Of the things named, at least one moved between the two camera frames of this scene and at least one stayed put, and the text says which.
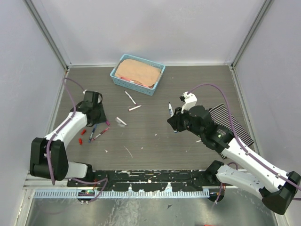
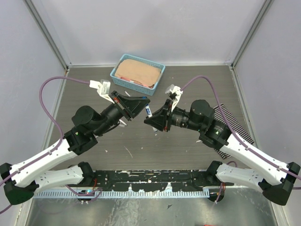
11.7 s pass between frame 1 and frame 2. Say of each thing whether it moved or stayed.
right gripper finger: moved
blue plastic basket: stayed
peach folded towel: stayed
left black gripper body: moved
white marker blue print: moved
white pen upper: stayed
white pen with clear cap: stayed
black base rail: stayed
